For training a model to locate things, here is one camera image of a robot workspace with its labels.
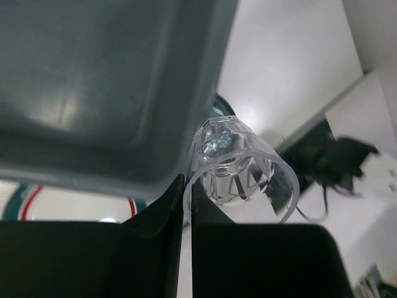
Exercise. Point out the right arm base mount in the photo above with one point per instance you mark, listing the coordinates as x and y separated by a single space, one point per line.
303 149

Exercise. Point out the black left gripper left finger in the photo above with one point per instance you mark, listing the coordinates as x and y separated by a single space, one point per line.
136 258

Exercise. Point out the teal blue floral bowl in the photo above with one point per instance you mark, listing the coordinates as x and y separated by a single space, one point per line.
221 108

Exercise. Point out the white plate green red rim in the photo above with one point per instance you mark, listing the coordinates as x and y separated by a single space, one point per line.
34 202

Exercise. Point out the grey plastic bin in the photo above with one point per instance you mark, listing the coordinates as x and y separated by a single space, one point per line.
106 96

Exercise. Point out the clear faceted drinking glass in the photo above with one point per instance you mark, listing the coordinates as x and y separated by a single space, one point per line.
239 174

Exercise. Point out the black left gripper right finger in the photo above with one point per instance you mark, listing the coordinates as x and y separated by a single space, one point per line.
261 260

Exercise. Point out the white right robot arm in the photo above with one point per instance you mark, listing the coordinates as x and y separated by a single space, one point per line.
351 167

